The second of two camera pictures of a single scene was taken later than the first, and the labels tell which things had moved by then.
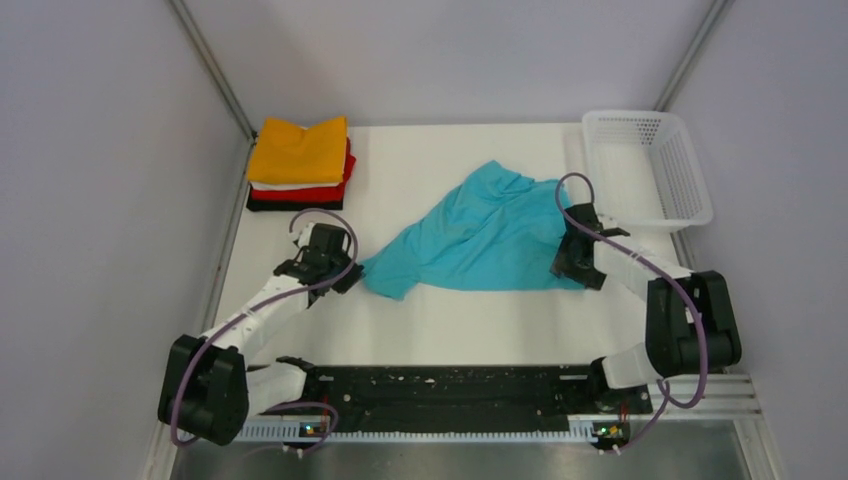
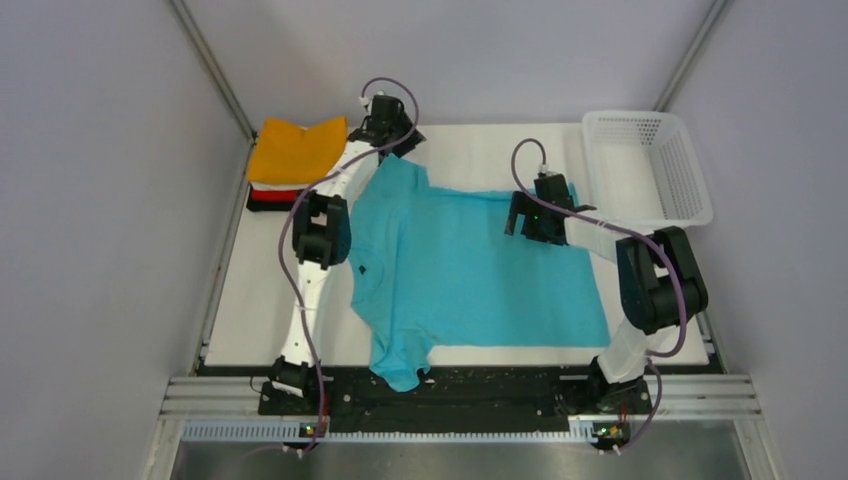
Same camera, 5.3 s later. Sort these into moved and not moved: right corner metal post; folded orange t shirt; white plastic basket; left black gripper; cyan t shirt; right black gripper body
Moved: cyan t shirt; right black gripper body; left black gripper
Not moved: folded orange t shirt; white plastic basket; right corner metal post
